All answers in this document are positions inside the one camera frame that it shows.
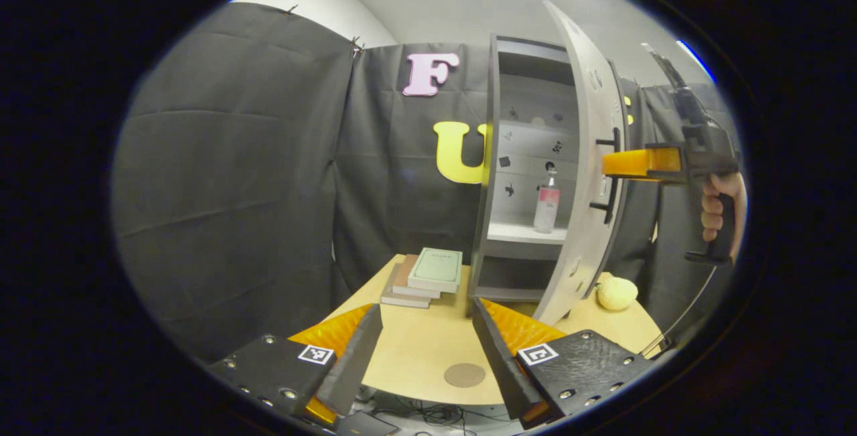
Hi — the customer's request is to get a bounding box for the round brown coaster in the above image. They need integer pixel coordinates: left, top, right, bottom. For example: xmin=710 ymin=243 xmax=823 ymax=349
xmin=444 ymin=362 xmax=487 ymax=388

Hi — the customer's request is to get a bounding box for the dark flat box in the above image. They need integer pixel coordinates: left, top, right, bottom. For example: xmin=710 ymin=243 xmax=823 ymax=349
xmin=335 ymin=411 xmax=400 ymax=436

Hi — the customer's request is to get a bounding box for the grey book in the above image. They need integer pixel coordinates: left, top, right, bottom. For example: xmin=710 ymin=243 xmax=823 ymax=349
xmin=380 ymin=263 xmax=433 ymax=309

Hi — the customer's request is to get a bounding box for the black backdrop cloth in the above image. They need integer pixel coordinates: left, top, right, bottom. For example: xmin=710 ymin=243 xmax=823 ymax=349
xmin=110 ymin=2 xmax=744 ymax=363

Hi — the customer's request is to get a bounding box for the brown book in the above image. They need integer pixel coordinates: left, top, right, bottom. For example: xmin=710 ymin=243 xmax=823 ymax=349
xmin=392 ymin=254 xmax=443 ymax=300

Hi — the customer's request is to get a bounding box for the green book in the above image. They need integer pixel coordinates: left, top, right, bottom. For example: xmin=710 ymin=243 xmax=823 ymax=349
xmin=407 ymin=247 xmax=464 ymax=294

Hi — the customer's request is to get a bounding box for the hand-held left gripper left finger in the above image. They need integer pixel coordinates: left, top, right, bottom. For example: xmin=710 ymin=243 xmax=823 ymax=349
xmin=208 ymin=302 xmax=384 ymax=427

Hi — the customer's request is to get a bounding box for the thin grey cable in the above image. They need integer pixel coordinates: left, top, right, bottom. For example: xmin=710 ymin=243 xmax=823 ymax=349
xmin=639 ymin=265 xmax=718 ymax=360

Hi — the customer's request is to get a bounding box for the grey cabinet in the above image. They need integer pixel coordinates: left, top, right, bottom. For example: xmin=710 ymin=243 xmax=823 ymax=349
xmin=467 ymin=33 xmax=580 ymax=319

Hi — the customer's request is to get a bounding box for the black cabinet door handle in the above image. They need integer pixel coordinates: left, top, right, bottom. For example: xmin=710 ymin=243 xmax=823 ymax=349
xmin=589 ymin=127 xmax=623 ymax=226

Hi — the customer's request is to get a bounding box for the tangle of black cables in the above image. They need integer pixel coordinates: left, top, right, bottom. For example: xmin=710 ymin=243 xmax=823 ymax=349
xmin=372 ymin=392 xmax=473 ymax=436

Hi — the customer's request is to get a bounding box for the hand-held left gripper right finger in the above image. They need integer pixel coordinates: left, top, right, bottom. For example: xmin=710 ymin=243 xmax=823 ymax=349
xmin=472 ymin=297 xmax=653 ymax=430

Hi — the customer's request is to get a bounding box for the clear bottle with pink label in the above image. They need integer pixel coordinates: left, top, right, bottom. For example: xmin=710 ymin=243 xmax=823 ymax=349
xmin=533 ymin=167 xmax=562 ymax=234

